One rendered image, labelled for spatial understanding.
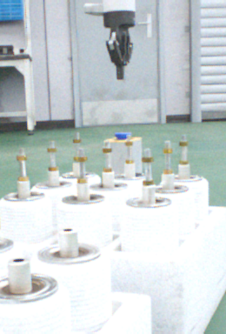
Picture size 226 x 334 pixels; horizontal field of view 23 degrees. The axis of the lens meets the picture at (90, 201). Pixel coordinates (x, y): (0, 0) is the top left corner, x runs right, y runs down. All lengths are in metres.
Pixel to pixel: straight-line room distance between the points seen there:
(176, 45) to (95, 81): 0.96
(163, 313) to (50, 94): 5.38
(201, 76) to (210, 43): 0.37
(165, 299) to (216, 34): 5.59
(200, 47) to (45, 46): 1.65
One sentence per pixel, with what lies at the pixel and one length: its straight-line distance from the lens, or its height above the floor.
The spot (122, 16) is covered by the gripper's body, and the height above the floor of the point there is 0.60.
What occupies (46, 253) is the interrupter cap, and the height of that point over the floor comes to 0.25.
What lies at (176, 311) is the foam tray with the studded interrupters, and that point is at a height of 0.10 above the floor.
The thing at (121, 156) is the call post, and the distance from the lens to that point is 1.33.
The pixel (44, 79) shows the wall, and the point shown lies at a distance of 6.17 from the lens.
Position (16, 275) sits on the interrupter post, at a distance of 0.55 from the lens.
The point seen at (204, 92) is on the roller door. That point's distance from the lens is 6.31.
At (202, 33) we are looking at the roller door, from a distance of 6.32.
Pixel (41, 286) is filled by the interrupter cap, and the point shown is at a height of 0.25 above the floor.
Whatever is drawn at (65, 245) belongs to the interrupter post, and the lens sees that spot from 0.65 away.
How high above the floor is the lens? 0.45
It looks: 12 degrees down
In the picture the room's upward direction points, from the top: 2 degrees counter-clockwise
